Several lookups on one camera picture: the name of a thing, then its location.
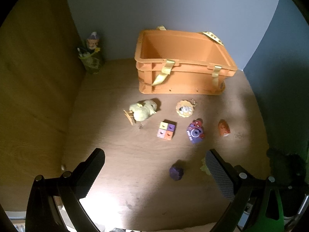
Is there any flower-shaped bunny keychain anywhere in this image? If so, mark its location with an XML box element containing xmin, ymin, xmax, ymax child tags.
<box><xmin>176</xmin><ymin>99</ymin><xmax>199</xmax><ymax>118</ymax></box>

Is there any wooden side panel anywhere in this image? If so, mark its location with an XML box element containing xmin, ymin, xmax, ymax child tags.
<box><xmin>0</xmin><ymin>0</ymin><xmax>87</xmax><ymax>211</ymax></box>

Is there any green pen cup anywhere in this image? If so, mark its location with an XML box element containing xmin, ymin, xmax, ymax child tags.
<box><xmin>78</xmin><ymin>48</ymin><xmax>105</xmax><ymax>75</ymax></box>

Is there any small figurine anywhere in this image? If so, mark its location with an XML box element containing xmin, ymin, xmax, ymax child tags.
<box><xmin>86</xmin><ymin>31</ymin><xmax>101</xmax><ymax>52</ymax></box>

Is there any small orange toy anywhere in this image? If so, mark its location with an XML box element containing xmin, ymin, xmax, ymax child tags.
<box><xmin>218</xmin><ymin>119</ymin><xmax>231</xmax><ymax>137</ymax></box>

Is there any small yellow-green toy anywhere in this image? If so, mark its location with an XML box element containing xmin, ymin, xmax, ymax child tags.
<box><xmin>201</xmin><ymin>157</ymin><xmax>212</xmax><ymax>176</ymax></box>

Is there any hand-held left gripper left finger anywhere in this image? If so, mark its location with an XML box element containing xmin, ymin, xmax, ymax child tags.
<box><xmin>25</xmin><ymin>148</ymin><xmax>106</xmax><ymax>232</ymax></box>

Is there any yellow plush duck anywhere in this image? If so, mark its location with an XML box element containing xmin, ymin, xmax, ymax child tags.
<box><xmin>123</xmin><ymin>99</ymin><xmax>160</xmax><ymax>126</ymax></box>

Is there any yellow ribbon strap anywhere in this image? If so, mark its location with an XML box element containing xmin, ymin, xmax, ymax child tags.
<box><xmin>202</xmin><ymin>31</ymin><xmax>224</xmax><ymax>88</ymax></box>
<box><xmin>152</xmin><ymin>26</ymin><xmax>175</xmax><ymax>86</ymax></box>

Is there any four-colour cube block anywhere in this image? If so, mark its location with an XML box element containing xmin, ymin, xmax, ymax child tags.
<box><xmin>157</xmin><ymin>120</ymin><xmax>176</xmax><ymax>141</ymax></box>

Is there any orange plastic crate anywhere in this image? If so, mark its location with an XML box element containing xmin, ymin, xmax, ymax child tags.
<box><xmin>134</xmin><ymin>29</ymin><xmax>238</xmax><ymax>95</ymax></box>

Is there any small purple toy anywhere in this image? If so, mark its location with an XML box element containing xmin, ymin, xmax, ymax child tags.
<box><xmin>169</xmin><ymin>160</ymin><xmax>184</xmax><ymax>181</ymax></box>

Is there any purple toy camera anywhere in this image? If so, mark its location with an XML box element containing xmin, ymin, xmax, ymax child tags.
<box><xmin>186</xmin><ymin>118</ymin><xmax>205</xmax><ymax>145</ymax></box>

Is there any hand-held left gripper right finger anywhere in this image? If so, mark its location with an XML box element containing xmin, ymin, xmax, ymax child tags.
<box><xmin>205</xmin><ymin>149</ymin><xmax>284</xmax><ymax>232</ymax></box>

